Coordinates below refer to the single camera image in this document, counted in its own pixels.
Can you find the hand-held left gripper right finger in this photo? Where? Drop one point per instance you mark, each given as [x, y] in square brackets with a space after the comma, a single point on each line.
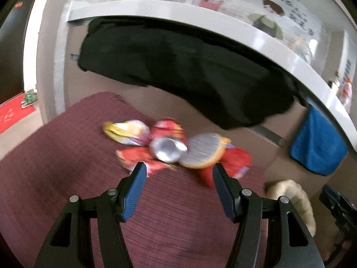
[224, 192]

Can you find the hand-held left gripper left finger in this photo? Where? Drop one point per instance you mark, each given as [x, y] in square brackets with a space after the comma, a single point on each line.
[134, 192]

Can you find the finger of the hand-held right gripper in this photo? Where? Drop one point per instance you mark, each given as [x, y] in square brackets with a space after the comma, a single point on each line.
[330, 195]

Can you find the pink toy package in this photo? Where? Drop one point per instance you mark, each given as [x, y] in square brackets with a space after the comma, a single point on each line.
[136, 157]

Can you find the red plastic bag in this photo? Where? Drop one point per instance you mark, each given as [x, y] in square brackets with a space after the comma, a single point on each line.
[237, 159]

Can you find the orange yellow snack bag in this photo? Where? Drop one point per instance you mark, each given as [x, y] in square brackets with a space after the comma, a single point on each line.
[203, 150]

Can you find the red paper cup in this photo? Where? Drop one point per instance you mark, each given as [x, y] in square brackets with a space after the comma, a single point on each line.
[167, 148]

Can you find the yellow snack wrapper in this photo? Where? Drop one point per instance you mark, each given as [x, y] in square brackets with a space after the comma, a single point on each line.
[122, 131]

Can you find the blue towel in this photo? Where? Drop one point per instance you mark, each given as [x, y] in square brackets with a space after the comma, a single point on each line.
[318, 142]

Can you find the red plaid cloth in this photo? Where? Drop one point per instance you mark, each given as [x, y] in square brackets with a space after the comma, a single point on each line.
[69, 159]

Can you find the clear bottle red contents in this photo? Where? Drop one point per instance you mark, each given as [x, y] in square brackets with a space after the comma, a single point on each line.
[347, 95]

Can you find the dark sauce bottle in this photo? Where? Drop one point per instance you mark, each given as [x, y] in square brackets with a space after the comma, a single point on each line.
[336, 83]

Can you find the black cloth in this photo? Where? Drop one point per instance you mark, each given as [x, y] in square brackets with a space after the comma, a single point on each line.
[181, 75]

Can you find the green slippers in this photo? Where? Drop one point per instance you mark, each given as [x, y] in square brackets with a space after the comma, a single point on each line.
[29, 97]

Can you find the red floor mat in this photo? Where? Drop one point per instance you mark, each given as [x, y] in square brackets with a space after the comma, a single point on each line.
[11, 114]

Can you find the white kitchen counter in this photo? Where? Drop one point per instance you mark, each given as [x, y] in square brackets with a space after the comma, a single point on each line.
[195, 14]

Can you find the dark refrigerator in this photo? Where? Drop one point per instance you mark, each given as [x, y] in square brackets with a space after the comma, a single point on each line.
[11, 47]

